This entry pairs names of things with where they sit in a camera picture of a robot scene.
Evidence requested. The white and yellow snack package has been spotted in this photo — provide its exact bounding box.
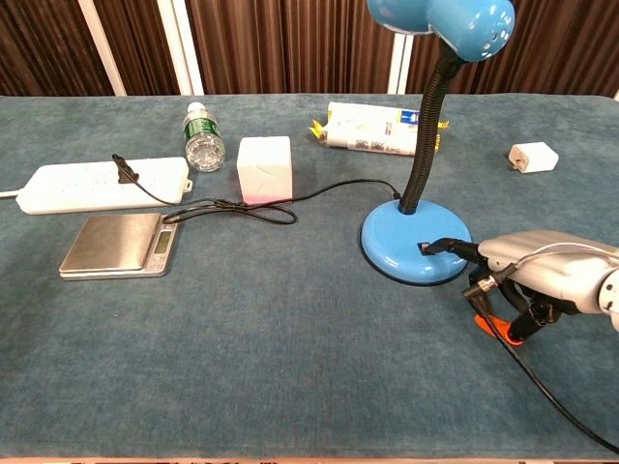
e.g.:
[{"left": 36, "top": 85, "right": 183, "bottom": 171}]
[{"left": 309, "top": 101, "right": 450, "bottom": 157}]

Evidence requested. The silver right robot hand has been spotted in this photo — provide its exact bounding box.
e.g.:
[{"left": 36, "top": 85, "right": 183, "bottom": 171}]
[{"left": 421, "top": 229, "right": 619, "bottom": 346}]

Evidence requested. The white usb wall charger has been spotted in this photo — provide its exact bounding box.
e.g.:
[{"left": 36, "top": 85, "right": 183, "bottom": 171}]
[{"left": 507, "top": 141, "right": 560, "bottom": 175}]

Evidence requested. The wide slanted white pole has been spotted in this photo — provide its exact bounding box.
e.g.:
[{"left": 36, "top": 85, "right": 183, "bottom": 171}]
[{"left": 156, "top": 0, "right": 205, "bottom": 97}]

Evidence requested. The clear green-label water bottle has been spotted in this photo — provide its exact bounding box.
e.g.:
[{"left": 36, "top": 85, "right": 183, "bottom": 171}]
[{"left": 181, "top": 101, "right": 226, "bottom": 174}]

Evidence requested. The upright white pole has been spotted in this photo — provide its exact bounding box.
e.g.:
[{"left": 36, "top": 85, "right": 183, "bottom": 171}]
[{"left": 387, "top": 32, "right": 415, "bottom": 96}]

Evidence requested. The blue velvet tablecloth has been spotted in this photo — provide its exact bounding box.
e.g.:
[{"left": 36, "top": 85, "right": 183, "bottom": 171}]
[{"left": 0, "top": 93, "right": 619, "bottom": 460}]

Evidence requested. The thin slanted white pole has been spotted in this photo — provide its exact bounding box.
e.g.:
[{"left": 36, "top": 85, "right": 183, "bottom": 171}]
[{"left": 76, "top": 0, "right": 128, "bottom": 98}]

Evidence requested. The silver digital kitchen scale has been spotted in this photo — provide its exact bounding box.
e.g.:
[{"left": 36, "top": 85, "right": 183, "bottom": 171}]
[{"left": 58, "top": 213, "right": 181, "bottom": 281}]

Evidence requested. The white power strip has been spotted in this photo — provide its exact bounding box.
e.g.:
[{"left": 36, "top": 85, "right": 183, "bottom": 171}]
[{"left": 15, "top": 157, "right": 193, "bottom": 217}]

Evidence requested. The brown pleated curtain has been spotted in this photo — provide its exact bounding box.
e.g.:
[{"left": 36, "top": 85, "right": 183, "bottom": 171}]
[{"left": 0, "top": 0, "right": 619, "bottom": 98}]

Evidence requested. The black lamp cord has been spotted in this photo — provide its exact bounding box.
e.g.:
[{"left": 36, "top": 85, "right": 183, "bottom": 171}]
[{"left": 111, "top": 153, "right": 401, "bottom": 227}]

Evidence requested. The black robot hand cable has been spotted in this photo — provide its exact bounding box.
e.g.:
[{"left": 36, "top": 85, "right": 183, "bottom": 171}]
[{"left": 462, "top": 276, "right": 619, "bottom": 455}]

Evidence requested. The white cube box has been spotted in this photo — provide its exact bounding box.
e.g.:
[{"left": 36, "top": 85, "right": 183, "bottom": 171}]
[{"left": 236, "top": 135, "right": 294, "bottom": 205}]

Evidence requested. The blue gooseneck desk lamp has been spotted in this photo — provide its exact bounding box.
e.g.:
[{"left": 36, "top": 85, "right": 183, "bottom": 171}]
[{"left": 360, "top": 0, "right": 516, "bottom": 287}]

